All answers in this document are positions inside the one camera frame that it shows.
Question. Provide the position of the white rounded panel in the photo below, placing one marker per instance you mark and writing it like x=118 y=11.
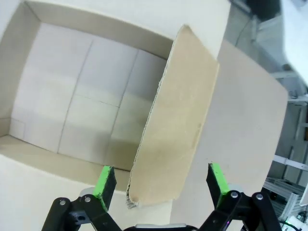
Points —
x=297 y=36

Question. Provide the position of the aluminium extrusion frame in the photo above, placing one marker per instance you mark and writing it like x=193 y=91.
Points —
x=284 y=190

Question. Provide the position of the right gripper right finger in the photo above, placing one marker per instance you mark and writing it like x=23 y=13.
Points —
x=217 y=183

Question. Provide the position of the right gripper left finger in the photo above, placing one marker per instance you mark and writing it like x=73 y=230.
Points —
x=106 y=187

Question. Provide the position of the brown cardboard shipping box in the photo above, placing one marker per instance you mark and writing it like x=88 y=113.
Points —
x=180 y=120

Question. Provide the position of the white metal frame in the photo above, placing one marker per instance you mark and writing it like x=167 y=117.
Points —
x=298 y=134

